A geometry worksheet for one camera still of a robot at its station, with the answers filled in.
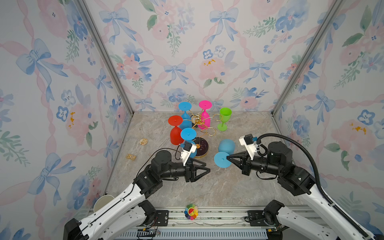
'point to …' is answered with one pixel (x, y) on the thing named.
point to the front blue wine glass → (189, 134)
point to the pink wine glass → (205, 104)
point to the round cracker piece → (143, 141)
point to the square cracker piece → (131, 156)
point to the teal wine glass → (226, 147)
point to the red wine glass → (176, 138)
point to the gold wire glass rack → (198, 124)
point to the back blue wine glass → (187, 122)
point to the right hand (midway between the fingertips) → (227, 156)
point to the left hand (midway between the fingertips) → (207, 168)
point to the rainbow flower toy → (191, 211)
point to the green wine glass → (225, 115)
